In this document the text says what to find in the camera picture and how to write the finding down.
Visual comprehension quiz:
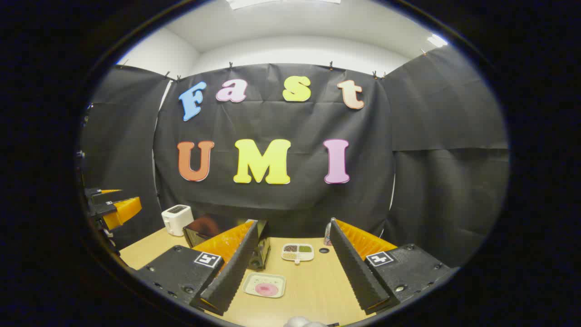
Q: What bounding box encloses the white divided dish with grains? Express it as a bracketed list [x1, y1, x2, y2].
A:
[281, 243, 315, 265]

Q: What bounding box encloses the white toaster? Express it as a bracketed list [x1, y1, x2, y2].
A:
[161, 204, 194, 237]

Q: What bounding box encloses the white square plate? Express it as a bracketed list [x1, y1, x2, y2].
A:
[242, 272, 286, 299]

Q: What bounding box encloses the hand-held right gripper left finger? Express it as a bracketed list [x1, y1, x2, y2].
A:
[135, 219, 259, 316]

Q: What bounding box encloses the black electric oven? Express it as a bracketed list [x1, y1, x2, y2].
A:
[183, 213, 271, 272]

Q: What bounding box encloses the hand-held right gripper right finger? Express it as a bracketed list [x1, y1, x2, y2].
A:
[330, 218, 452, 315]

